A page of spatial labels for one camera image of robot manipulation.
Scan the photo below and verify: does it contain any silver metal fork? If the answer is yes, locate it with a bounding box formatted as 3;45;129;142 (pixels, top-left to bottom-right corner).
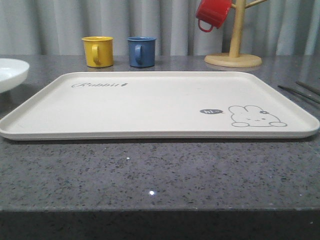
277;85;320;108

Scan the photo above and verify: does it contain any white round plate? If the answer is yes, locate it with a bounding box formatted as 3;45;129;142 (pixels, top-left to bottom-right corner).
0;58;30;93

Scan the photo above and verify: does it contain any blue enamel mug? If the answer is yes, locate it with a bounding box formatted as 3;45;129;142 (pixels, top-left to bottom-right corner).
127;36;156;68

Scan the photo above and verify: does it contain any cream rabbit print tray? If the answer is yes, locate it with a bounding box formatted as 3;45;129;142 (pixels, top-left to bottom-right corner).
0;71;320;140

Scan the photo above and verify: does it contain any yellow enamel mug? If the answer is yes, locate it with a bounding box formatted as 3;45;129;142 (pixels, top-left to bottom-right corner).
81;36;114;68

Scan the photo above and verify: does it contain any wooden mug tree stand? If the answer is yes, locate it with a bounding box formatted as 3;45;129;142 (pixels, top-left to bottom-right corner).
204;0;266;68

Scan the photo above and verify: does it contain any red enamel mug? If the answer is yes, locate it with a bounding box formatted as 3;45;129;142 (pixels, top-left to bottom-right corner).
196;0;232;33

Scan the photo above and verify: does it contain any grey curtain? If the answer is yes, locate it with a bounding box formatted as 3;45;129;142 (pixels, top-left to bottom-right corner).
0;0;320;57

